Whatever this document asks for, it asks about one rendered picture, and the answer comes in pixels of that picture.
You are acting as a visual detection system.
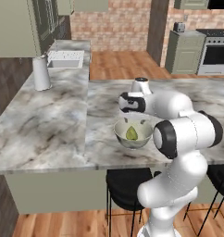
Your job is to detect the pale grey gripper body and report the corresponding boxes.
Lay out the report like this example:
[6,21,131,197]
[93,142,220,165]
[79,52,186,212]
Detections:
[120,111,149,125]

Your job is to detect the yellow-green lemon wedge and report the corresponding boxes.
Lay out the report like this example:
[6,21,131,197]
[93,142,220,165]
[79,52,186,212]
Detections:
[125,125,140,142]

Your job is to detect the pale green bowl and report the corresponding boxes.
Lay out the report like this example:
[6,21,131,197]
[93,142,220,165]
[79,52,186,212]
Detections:
[113,118,156,151]

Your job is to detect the green counter base panel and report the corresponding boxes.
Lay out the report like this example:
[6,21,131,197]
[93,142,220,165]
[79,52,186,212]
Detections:
[5,168,224,216]

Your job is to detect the black bar stool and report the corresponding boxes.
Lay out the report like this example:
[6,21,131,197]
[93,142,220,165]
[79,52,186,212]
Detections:
[182,163,224,237]
[105,168,156,237]

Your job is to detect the green base cupboard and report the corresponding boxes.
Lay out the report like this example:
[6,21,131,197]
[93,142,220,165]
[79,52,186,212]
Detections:
[164,30,207,75]

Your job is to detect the white sink basin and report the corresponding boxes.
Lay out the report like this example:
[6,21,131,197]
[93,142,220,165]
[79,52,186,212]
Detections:
[46,49,86,69]

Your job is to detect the white jug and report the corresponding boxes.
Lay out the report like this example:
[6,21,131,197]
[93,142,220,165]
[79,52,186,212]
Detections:
[31,54,54,93]

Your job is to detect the grey toaster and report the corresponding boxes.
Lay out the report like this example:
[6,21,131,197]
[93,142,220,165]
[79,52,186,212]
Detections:
[172,21,187,33]

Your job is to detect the steel oven with hob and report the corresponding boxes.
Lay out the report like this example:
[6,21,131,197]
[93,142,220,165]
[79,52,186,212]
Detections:
[195,28,224,76]

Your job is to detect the black extractor hood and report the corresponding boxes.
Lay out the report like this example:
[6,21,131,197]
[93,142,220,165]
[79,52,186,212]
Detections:
[207,0,224,10]

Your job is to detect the green wall cupboard run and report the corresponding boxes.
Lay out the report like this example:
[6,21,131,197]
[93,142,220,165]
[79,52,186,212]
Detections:
[56,0,110,17]

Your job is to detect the small green wall cupboard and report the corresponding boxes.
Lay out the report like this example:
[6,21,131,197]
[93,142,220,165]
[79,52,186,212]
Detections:
[173,0,210,10]

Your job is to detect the green wall cupboards with glass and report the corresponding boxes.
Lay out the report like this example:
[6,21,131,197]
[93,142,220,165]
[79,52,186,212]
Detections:
[0,0,72,58]

